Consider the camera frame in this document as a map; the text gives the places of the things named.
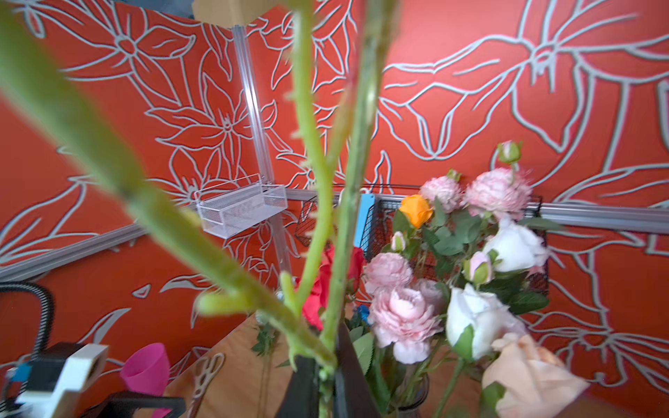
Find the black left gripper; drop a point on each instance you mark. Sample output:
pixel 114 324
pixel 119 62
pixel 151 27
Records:
pixel 126 403

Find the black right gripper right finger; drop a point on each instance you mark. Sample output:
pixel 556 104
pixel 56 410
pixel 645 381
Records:
pixel 352 396

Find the light blue box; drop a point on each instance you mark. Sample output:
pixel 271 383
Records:
pixel 367 203

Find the white mesh basket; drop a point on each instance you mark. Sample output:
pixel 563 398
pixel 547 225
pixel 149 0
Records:
pixel 229 207

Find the large red rose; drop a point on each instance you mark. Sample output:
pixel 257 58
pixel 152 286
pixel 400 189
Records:
pixel 318 300

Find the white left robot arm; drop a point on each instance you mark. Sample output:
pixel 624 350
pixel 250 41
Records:
pixel 51 381

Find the beige handled scissors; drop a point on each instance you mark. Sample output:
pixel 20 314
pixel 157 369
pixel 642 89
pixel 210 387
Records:
pixel 205 370

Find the small blue flower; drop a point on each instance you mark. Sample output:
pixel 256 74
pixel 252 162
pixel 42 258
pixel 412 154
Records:
pixel 360 317

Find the orange yellow rose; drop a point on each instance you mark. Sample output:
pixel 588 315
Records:
pixel 417 210

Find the white cream rose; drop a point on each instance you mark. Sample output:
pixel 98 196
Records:
pixel 517 249

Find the black wire basket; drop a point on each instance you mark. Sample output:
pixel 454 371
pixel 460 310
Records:
pixel 382 226

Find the pink plastic goblet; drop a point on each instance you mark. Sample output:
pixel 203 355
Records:
pixel 147 371

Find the brown glass vase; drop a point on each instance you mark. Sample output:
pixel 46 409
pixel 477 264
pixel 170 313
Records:
pixel 407 399

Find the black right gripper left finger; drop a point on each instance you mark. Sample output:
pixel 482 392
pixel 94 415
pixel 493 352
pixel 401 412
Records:
pixel 301 399

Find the peach cream rose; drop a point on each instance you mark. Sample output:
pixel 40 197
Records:
pixel 528 380

